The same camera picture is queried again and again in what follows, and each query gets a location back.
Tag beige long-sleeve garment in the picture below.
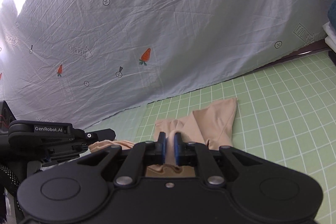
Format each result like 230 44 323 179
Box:
88 97 238 179

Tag green checkered bed sheet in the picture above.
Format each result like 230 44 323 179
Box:
89 51 335 223

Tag grey printed backdrop sheet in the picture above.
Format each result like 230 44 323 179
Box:
1 0 333 128

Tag folded black garment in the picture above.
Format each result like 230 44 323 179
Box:
328 51 336 66

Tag folded white garment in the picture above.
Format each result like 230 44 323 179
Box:
322 22 336 52

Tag folded blue denim jeans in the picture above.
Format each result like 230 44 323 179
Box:
327 0 336 26

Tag black braided cable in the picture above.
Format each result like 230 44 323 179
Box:
0 164 23 214

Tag dark wooden bed frame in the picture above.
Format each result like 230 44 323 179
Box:
234 39 329 78

